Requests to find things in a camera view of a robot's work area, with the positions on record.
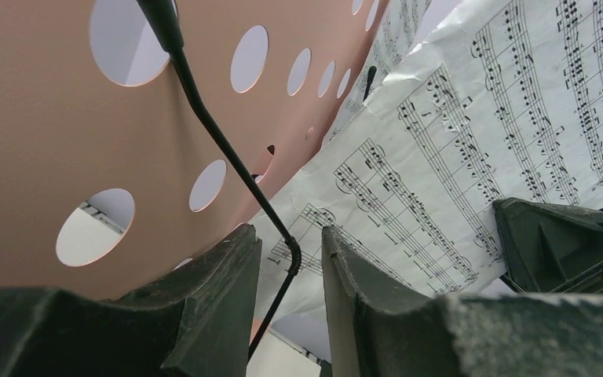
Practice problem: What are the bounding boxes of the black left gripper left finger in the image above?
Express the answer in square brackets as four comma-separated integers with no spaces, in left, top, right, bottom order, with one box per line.
[0,224,262,376]

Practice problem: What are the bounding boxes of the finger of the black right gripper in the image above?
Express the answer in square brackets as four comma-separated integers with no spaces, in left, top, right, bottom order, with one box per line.
[492,198,603,294]

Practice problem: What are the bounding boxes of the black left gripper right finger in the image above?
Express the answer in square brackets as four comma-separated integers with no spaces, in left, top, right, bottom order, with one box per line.
[322,226,603,376]

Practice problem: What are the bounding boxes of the sheet music page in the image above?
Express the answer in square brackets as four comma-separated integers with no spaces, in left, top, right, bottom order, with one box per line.
[271,1,603,318]
[322,0,431,145]

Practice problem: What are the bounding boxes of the pink music stand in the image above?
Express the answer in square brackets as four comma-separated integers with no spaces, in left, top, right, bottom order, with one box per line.
[0,1,388,299]

